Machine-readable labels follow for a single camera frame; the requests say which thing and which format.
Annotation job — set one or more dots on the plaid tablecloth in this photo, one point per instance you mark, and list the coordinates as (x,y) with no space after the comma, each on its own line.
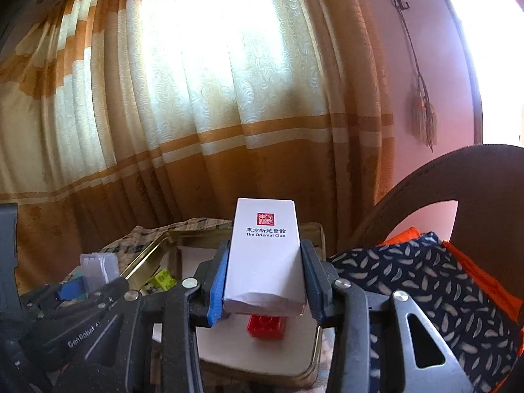
(192,225)

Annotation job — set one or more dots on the white paper tray liner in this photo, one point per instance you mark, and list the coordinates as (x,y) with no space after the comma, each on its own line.
(245,356)

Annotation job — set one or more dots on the yellow green packet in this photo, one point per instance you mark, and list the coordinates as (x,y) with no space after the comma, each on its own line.
(161,281)

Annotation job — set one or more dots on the white carton box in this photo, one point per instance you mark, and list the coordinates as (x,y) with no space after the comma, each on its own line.
(264,262)

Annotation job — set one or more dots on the wooden chair back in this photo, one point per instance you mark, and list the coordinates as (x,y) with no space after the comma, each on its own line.
(409,196)

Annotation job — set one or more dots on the clear plastic box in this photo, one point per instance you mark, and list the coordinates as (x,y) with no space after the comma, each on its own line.
(100,268)

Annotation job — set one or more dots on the curtain tieback tassel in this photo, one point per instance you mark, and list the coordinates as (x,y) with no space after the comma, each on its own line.
(423,118)

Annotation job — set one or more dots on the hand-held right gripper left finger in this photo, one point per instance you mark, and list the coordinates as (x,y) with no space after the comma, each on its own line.
(217,290)

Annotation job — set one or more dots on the red toy brick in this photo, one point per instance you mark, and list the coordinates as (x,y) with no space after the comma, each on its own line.
(266,327)

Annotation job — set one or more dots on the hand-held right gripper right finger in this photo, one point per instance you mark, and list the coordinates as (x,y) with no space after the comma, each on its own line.
(310,284)

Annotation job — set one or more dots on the navy feather print cushion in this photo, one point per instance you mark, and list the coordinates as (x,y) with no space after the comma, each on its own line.
(442,290)

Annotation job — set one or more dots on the gold metal tray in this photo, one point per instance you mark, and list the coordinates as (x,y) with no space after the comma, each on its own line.
(163,249)

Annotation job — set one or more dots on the cream and orange curtain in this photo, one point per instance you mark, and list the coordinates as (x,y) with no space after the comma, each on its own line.
(204,110)

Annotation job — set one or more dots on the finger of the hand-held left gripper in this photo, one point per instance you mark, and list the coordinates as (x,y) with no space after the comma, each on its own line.
(70,290)

